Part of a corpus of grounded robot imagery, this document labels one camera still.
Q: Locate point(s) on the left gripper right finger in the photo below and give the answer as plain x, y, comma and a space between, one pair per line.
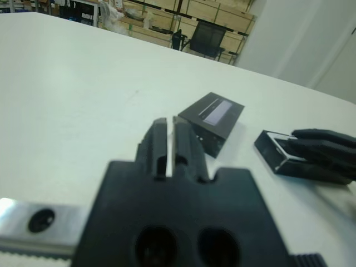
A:
186, 150

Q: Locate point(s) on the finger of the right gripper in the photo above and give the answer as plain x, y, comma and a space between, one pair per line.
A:
328, 154
328, 135

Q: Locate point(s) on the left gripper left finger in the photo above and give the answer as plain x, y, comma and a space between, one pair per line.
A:
158, 150

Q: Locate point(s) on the black box lid with window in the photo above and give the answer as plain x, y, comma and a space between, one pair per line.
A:
231, 116

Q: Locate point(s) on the black box base white insert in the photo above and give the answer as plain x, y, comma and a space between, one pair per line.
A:
267, 155

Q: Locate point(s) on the small black chair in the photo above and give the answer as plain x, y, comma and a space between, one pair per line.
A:
178, 39

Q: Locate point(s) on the black office chair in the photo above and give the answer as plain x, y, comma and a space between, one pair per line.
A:
207, 39

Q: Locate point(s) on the light wooden shelving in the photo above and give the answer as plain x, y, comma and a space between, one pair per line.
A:
236, 19

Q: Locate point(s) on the white plastic bag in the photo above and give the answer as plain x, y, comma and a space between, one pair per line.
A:
111, 14

